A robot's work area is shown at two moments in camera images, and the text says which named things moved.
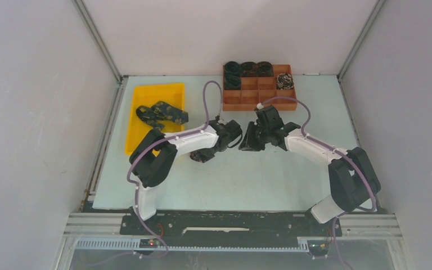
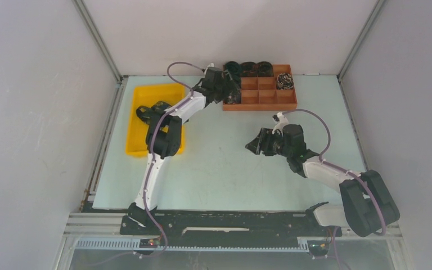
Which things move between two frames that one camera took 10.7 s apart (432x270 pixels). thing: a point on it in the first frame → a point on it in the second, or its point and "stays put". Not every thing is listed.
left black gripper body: (222, 149) → (219, 90)
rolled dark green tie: (232, 69) stays put
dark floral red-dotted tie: (203, 154) → (234, 98)
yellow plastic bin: (139, 128) stays put
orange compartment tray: (262, 90) stays put
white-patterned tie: (284, 81) stays put
